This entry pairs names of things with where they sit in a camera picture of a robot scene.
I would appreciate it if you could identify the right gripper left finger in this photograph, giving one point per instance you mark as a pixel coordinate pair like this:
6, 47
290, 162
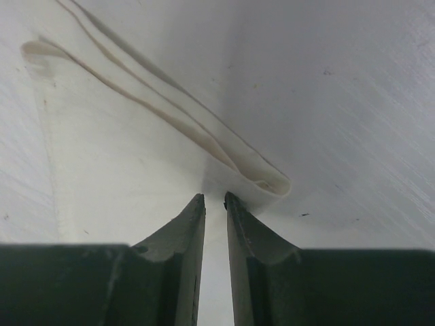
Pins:
155, 282

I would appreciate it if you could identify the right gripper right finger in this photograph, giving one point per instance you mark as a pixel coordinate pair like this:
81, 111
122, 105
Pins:
274, 282

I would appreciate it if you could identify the cream white t shirt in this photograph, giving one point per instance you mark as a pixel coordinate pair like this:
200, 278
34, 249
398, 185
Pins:
128, 151

